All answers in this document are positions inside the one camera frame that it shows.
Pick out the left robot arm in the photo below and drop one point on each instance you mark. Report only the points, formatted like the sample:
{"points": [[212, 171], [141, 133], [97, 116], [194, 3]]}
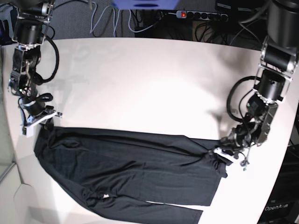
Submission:
{"points": [[278, 62]]}

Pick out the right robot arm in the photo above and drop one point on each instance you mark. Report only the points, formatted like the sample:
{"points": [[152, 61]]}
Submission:
{"points": [[32, 24]]}

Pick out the blue box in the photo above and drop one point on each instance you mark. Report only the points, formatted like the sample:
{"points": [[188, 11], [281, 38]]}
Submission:
{"points": [[145, 4]]}

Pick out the black long-sleeve T-shirt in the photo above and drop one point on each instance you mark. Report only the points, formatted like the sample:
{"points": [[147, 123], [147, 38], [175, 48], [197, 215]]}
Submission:
{"points": [[134, 177]]}

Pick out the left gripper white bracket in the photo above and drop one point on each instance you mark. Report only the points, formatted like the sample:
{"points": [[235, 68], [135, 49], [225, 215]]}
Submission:
{"points": [[222, 155]]}

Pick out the black OpenArm base unit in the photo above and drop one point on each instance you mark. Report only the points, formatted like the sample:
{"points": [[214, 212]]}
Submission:
{"points": [[283, 204]]}

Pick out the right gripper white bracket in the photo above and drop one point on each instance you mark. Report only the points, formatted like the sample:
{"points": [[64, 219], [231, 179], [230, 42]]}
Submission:
{"points": [[45, 119]]}

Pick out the white power strip red switch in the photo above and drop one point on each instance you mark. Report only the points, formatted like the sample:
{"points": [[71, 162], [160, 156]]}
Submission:
{"points": [[201, 16]]}

